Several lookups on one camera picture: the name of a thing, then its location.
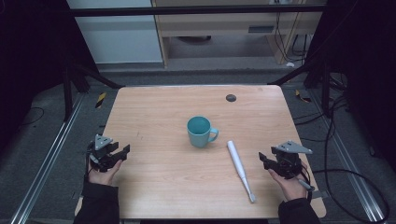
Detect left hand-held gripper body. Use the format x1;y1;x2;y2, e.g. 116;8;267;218
89;133;116;173

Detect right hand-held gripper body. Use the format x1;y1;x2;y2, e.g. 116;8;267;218
270;140;313;180

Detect white electric toothbrush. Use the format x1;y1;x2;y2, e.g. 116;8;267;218
226;140;257;203

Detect teal ceramic mug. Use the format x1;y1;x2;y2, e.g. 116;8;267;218
186;116;219;149

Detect person's left hand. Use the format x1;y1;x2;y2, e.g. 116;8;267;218
88;159;124;187

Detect person's right hand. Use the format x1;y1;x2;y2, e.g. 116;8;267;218
268;169;310;203

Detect grey tape strip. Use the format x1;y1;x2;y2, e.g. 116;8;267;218
311;189;330;200

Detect yellow black floor tape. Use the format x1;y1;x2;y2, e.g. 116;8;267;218
294;89;313;104
94;91;107;109

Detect black metal stand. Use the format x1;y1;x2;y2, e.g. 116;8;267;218
266;57;335;119
61;54;126;123

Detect white cabinet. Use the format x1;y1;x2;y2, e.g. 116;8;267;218
65;0;164;65

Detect dark curtain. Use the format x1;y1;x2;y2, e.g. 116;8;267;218
0;0;101;153
306;0;396;174

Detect black horizontal bar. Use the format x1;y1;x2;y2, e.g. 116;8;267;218
68;5;327;18

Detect grey cable plug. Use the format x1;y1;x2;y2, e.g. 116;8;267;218
297;178;316;192

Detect thick black looped cable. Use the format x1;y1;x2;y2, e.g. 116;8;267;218
312;168;390;224

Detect metal floor rail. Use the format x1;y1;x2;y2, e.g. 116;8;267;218
8;92;86;224
310;89;388;224

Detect bundle of black floor cables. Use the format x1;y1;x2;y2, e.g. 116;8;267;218
293;73;351;145

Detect thin black floor cable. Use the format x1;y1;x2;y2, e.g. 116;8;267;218
18;106;46;128

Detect black hanging desk cables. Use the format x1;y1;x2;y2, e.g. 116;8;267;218
274;11;309;63

